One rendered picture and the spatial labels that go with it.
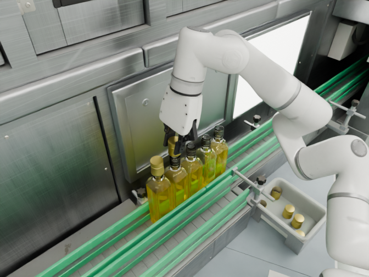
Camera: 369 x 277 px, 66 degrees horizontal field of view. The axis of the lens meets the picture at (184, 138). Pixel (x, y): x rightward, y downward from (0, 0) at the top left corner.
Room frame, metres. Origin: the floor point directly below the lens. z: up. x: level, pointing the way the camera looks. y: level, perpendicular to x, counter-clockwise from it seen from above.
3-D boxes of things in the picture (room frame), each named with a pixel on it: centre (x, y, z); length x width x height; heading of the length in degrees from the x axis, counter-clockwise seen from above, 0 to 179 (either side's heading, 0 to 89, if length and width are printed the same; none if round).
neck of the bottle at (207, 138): (0.62, -0.06, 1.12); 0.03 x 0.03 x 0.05
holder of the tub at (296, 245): (0.62, -0.36, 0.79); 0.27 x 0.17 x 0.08; 41
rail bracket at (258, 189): (0.60, -0.22, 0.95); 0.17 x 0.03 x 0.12; 41
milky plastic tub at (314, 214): (0.60, -0.38, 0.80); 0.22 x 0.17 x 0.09; 41
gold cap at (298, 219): (0.57, -0.40, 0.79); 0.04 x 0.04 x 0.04
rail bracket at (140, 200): (0.55, 0.14, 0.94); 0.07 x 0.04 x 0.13; 41
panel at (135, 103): (0.89, -0.16, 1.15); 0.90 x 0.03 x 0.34; 131
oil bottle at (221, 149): (0.66, -0.10, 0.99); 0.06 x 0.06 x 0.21; 41
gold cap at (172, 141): (0.55, 0.03, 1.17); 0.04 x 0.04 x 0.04
